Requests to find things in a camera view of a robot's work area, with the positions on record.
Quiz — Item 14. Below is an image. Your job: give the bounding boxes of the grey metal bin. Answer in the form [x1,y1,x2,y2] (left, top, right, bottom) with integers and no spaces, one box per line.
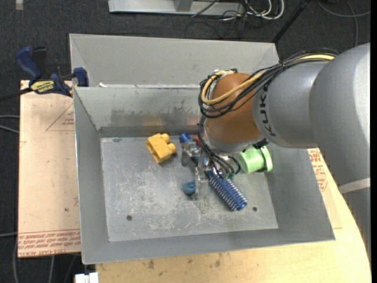
[69,33,336,265]

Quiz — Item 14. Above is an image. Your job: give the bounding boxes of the brown cardboard board red print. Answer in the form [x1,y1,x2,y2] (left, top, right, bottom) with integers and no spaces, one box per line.
[17,80,344,259]

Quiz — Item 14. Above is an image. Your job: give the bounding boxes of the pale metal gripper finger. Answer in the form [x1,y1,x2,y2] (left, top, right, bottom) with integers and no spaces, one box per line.
[201,170,210,199]
[191,168,203,200]

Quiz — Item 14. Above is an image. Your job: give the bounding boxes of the small blue curved piece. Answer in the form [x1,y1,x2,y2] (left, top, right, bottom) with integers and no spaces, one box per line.
[181,180,196,196]

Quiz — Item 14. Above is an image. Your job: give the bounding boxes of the yellow toy block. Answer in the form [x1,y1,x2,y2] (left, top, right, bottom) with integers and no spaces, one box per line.
[145,132,177,164]

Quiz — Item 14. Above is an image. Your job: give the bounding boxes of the light green plastic spool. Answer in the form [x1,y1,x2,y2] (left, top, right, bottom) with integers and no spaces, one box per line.
[237,144,274,175]

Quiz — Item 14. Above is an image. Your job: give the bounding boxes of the blue coil spring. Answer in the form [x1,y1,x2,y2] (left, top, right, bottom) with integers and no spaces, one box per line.
[205,170,249,212]

